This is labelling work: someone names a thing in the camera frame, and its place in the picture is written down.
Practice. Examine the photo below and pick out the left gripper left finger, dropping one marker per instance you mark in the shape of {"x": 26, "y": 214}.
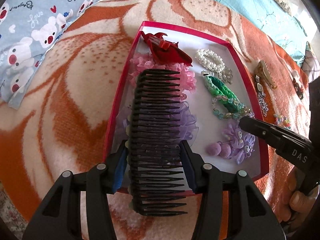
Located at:
{"x": 78, "y": 202}

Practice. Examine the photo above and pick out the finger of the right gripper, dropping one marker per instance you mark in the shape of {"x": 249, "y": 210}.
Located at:
{"x": 272, "y": 137}

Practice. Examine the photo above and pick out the black hair comb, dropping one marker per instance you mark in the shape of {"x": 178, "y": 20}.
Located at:
{"x": 154, "y": 135}

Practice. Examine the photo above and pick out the purple organza flower scrunchie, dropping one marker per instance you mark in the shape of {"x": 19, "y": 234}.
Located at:
{"x": 188, "y": 128}

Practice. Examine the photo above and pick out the beige claw hair clip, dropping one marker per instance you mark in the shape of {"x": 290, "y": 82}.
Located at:
{"x": 262, "y": 71}

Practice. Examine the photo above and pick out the dark red velvet bow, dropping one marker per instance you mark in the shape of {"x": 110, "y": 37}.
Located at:
{"x": 165, "y": 52}

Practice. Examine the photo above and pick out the pink ribbon flower scrunchie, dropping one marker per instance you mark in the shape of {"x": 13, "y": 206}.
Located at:
{"x": 141, "y": 62}

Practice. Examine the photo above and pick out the right hand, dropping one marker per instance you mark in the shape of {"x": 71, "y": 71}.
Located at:
{"x": 293, "y": 204}

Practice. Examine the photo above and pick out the red black hair clip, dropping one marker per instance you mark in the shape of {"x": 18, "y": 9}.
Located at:
{"x": 298, "y": 88}

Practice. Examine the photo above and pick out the silver wrist watch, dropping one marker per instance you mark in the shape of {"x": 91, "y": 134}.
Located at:
{"x": 261, "y": 96}

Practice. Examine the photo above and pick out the red shallow gift box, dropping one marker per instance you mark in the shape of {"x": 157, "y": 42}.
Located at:
{"x": 200, "y": 101}

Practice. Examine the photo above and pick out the plaid purple pillow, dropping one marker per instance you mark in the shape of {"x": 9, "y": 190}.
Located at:
{"x": 310, "y": 66}

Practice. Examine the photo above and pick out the blue floral pillow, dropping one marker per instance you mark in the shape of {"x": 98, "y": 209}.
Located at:
{"x": 270, "y": 18}

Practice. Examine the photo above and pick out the bear print blue pillow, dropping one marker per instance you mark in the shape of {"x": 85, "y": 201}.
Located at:
{"x": 29, "y": 28}

